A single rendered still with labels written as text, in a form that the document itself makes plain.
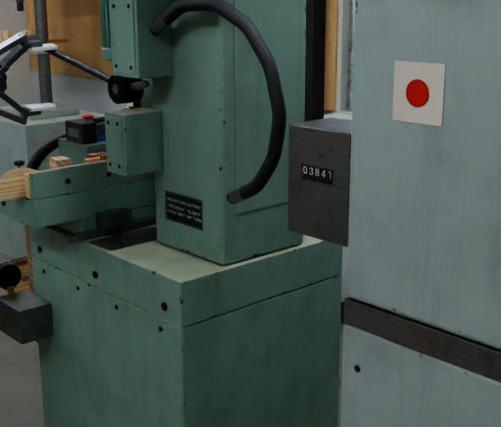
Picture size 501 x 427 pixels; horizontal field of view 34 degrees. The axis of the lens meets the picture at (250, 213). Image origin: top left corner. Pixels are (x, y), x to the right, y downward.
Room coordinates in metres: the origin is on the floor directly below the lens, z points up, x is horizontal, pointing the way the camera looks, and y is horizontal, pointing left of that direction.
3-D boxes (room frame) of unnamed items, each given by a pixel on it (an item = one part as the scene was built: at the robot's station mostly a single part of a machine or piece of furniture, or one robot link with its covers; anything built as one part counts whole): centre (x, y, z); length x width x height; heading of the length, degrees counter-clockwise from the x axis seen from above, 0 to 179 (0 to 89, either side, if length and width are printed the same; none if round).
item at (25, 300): (1.77, 0.53, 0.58); 0.12 x 0.08 x 0.08; 42
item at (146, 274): (1.75, 0.16, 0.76); 0.57 x 0.45 x 0.09; 42
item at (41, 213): (1.91, 0.32, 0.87); 0.61 x 0.30 x 0.06; 132
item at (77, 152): (1.98, 0.37, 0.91); 0.15 x 0.14 x 0.09; 132
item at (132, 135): (1.60, 0.23, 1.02); 0.09 x 0.07 x 0.12; 132
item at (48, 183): (1.80, 0.22, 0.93); 0.60 x 0.02 x 0.06; 132
